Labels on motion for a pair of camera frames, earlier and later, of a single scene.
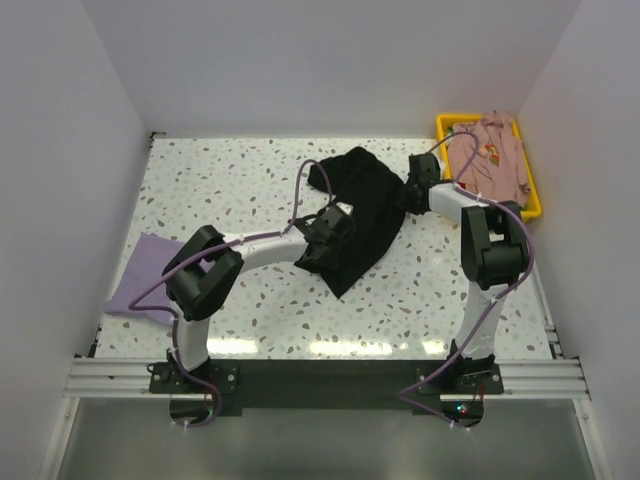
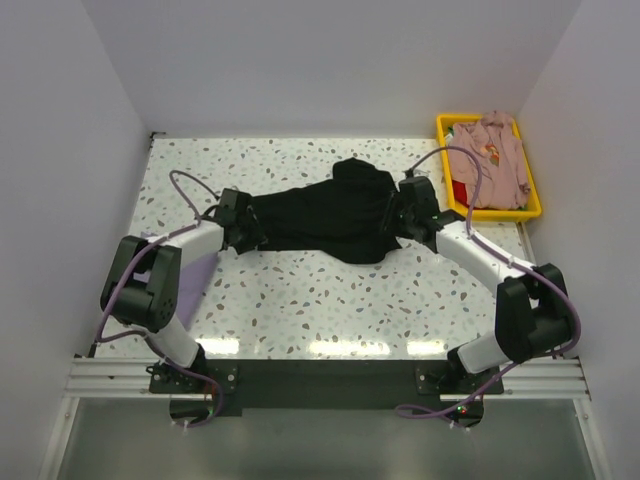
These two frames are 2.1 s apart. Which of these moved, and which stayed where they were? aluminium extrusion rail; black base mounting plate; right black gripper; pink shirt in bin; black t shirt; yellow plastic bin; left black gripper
Moved: right black gripper; left black gripper; black t shirt
Stayed: pink shirt in bin; black base mounting plate; yellow plastic bin; aluminium extrusion rail
